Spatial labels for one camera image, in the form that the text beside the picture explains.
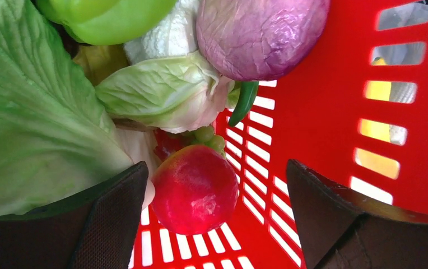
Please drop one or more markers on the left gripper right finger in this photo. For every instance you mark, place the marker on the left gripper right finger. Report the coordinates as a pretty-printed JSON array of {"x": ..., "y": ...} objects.
[{"x": 339, "y": 227}]

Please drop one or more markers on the green chili pepper toy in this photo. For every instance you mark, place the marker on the green chili pepper toy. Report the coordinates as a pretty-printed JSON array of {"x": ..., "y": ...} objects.
[{"x": 247, "y": 93}]

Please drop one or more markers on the green lettuce toy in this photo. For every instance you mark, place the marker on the green lettuce toy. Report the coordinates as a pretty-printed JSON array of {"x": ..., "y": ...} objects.
[{"x": 56, "y": 138}]

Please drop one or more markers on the green bell pepper toy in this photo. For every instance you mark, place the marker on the green bell pepper toy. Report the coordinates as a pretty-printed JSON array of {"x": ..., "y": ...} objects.
[{"x": 106, "y": 22}]

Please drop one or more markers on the red plastic basket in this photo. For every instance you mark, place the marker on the red plastic basket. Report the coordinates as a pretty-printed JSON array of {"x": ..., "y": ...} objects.
[{"x": 355, "y": 111}]

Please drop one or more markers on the green grapes toy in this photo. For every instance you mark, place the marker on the green grapes toy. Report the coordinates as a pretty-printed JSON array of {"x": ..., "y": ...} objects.
[{"x": 206, "y": 136}]

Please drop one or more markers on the red pomegranate toy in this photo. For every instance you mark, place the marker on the red pomegranate toy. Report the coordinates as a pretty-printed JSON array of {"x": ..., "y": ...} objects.
[{"x": 196, "y": 190}]

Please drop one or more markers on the pale cabbage toy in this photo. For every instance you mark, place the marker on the pale cabbage toy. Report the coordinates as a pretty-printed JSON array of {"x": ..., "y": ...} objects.
[{"x": 168, "y": 83}]

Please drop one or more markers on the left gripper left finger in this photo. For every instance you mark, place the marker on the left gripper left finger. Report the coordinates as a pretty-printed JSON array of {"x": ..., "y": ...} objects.
[{"x": 95, "y": 228}]

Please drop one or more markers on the purple onion toy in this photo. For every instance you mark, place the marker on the purple onion toy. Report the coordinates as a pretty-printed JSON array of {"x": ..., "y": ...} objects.
[{"x": 259, "y": 40}]

